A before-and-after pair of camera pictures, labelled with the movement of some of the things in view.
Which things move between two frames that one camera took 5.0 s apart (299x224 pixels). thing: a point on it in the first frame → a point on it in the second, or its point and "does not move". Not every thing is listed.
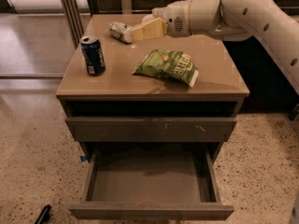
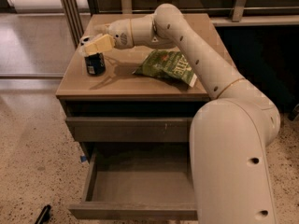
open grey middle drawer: [152, 181] does not move
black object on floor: [44, 216] does not move
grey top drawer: [150, 130] does not move
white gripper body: [174, 20] → [120, 33]
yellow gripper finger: [147, 18] → [106, 35]
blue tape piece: [83, 158] does not move
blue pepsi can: [93, 55] does not move
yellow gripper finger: [151, 29] → [102, 44]
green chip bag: [174, 64] does not move
